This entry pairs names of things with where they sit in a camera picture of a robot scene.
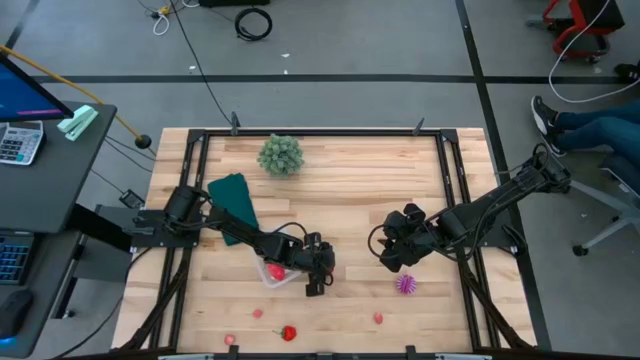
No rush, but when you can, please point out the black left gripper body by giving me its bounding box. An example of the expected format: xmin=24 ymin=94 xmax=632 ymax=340
xmin=287 ymin=231 xmax=337 ymax=288

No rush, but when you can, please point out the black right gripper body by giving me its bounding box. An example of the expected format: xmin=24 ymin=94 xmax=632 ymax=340
xmin=388 ymin=201 xmax=444 ymax=262

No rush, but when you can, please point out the purple spiky ball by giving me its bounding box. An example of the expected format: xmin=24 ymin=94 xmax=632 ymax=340
xmin=395 ymin=273 xmax=418 ymax=296

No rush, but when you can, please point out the red produce with green stem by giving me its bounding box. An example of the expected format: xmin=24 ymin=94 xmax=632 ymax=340
xmin=271 ymin=324 xmax=298 ymax=343

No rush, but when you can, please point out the clear plastic tupperware container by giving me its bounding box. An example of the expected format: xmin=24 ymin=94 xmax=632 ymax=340
xmin=255 ymin=253 xmax=304 ymax=290

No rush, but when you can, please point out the dark green cloth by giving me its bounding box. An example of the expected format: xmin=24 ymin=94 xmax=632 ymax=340
xmin=206 ymin=172 xmax=261 ymax=247

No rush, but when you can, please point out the green succulent plant in pot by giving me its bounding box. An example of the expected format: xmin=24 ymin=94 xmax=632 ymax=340
xmin=256 ymin=133 xmax=306 ymax=179

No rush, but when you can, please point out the grey office chair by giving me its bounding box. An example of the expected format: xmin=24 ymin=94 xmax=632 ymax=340
xmin=569 ymin=154 xmax=640 ymax=258

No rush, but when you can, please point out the black power adapter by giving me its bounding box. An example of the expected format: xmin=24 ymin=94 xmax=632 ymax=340
xmin=118 ymin=188 xmax=147 ymax=211

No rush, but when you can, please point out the person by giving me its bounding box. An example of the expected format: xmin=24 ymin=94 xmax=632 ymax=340
xmin=529 ymin=94 xmax=640 ymax=196

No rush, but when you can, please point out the black lower desk shelf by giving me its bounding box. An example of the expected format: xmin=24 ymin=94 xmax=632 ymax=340
xmin=0 ymin=202 xmax=136 ymax=360

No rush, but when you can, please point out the person's foot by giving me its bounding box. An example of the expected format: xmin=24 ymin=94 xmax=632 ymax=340
xmin=613 ymin=61 xmax=640 ymax=85

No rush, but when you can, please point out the black desk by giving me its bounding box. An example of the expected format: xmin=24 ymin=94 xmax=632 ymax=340
xmin=0 ymin=101 xmax=119 ymax=236

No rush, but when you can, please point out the mint green stapler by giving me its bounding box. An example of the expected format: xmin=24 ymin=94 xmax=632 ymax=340
xmin=56 ymin=104 xmax=100 ymax=143

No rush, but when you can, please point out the red and black cart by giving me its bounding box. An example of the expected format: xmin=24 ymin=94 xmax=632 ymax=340
xmin=526 ymin=0 xmax=626 ymax=65

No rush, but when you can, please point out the black computer mouse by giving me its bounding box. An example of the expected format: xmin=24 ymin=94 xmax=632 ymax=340
xmin=0 ymin=288 xmax=35 ymax=342

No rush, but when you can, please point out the black keyboard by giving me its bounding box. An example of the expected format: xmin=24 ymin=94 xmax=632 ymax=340
xmin=0 ymin=231 xmax=35 ymax=287

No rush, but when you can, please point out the grey calculator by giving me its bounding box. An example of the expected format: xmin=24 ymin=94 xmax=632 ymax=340
xmin=0 ymin=120 xmax=46 ymax=167

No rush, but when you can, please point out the computer monitor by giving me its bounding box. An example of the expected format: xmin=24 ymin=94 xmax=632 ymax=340
xmin=0 ymin=51 xmax=75 ymax=124

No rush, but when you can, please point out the black aluminium table frame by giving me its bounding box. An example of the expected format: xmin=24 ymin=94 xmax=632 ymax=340
xmin=112 ymin=112 xmax=539 ymax=360

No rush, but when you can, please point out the white cable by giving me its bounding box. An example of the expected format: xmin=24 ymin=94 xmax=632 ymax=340
xmin=548 ymin=0 xmax=640 ymax=105

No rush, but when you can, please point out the yellow cord with black end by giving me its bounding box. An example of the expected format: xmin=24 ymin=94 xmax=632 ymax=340
xmin=0 ymin=44 xmax=153 ymax=151

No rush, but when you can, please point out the black floor cable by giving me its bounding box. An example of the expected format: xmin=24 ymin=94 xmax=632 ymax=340
xmin=168 ymin=0 xmax=234 ymax=126

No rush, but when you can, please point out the coiled black cable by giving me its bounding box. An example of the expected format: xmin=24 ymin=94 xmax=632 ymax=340
xmin=233 ymin=6 xmax=274 ymax=43

